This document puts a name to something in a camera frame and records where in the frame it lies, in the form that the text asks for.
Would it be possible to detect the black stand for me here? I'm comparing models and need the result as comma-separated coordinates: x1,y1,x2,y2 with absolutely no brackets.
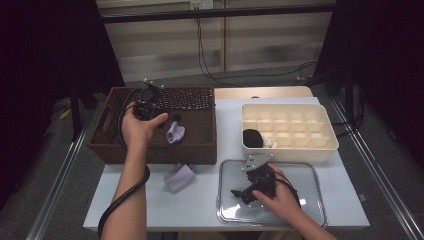
68,78,101,141
308,63,364,131

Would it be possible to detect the person's left hand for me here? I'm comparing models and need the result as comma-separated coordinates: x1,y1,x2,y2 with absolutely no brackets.
121,111,170,153

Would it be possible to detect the cream compartment organizer box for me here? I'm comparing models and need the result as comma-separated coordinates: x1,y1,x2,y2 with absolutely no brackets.
240,102,340,163

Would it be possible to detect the person's right hand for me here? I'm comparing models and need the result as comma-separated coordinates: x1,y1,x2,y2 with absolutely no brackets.
251,162,302,225

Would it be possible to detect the purple sock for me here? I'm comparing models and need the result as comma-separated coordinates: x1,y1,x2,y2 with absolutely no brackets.
165,120,186,145
163,162,197,194

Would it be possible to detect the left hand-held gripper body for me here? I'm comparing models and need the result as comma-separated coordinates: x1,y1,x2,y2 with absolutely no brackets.
132,78,165,122

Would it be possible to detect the beige window blind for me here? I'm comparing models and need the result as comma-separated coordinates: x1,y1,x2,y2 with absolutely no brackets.
96,0,336,84

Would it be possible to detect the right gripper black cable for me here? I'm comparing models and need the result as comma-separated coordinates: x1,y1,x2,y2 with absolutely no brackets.
273,170,302,209

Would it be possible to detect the black curtain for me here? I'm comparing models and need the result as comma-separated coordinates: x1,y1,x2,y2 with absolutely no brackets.
313,0,424,161
0,0,126,208

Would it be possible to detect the black floor cable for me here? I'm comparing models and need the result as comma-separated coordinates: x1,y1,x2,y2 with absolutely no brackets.
334,93,365,138

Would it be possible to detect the black wall cable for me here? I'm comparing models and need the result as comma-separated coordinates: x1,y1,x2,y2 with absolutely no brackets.
195,9,319,88

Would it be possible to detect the metal floor rail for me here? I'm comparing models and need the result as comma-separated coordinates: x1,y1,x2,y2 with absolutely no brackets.
24,119,96,240
329,98,424,240

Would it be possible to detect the black horizontal bar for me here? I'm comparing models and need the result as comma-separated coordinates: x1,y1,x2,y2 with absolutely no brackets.
99,3,338,24

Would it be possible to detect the black sock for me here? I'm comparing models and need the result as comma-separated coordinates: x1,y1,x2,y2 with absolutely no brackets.
242,128,265,149

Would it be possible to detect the brown woven basket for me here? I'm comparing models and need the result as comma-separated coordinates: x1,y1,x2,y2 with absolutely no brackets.
87,86,218,166

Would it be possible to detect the white wall outlet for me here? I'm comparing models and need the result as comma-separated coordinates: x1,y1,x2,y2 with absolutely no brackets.
189,0,214,10

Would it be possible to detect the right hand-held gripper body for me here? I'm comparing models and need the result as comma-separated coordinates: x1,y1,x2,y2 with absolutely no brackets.
241,153,278,200

